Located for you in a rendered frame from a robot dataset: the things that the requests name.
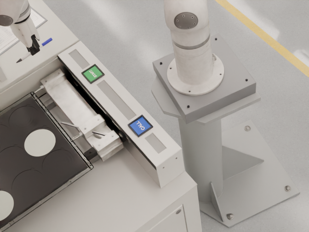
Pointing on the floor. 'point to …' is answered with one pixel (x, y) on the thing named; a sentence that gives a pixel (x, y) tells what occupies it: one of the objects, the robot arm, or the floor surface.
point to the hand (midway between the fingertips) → (32, 47)
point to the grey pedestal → (229, 163)
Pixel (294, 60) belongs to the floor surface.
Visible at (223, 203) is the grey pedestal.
